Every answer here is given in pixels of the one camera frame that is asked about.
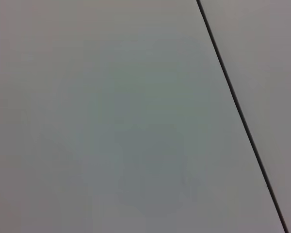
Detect black vertical wall seam strip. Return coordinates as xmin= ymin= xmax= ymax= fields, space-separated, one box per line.
xmin=195 ymin=0 xmax=291 ymax=233

